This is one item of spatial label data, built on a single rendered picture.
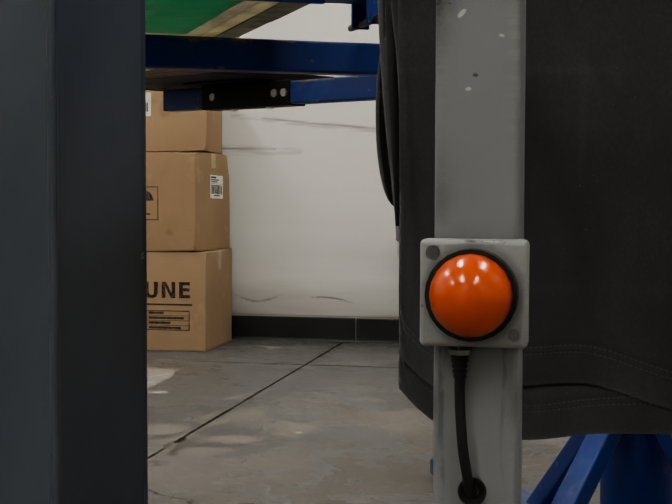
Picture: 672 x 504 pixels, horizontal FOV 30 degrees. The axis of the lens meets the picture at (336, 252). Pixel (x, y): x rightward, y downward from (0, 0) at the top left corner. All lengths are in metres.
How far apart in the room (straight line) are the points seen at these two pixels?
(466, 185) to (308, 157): 5.08
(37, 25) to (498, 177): 0.56
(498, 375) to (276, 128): 5.13
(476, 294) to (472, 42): 0.12
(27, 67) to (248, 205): 4.69
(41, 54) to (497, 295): 0.59
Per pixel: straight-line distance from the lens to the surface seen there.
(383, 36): 0.89
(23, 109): 1.06
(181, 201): 5.31
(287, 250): 5.69
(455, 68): 0.59
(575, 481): 2.10
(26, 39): 1.07
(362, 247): 5.61
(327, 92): 2.63
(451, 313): 0.55
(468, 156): 0.59
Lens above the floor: 0.70
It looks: 3 degrees down
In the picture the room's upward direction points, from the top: straight up
